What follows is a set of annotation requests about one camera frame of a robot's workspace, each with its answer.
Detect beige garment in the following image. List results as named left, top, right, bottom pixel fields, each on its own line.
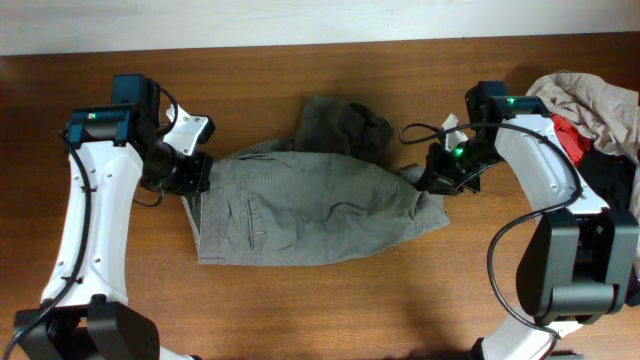
left=525, top=70, right=640, bottom=271

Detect red garment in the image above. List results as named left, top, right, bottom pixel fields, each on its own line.
left=551, top=114, right=593, bottom=167

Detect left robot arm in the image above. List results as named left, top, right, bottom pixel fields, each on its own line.
left=3, top=74, right=215, bottom=359

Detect black garment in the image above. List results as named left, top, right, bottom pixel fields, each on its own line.
left=579, top=147, right=640, bottom=307

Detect black cable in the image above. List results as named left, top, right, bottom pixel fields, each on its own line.
left=2, top=87, right=180, bottom=360
left=398, top=121, right=586, bottom=341

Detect left black cable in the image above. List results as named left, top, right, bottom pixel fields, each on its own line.
left=2, top=87, right=180, bottom=360

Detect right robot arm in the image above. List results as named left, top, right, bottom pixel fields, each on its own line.
left=415, top=81, right=639, bottom=360

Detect grey cargo shorts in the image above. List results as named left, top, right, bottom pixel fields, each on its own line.
left=183, top=96, right=450, bottom=266

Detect right black cable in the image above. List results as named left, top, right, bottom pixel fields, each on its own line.
left=398, top=121, right=586, bottom=341

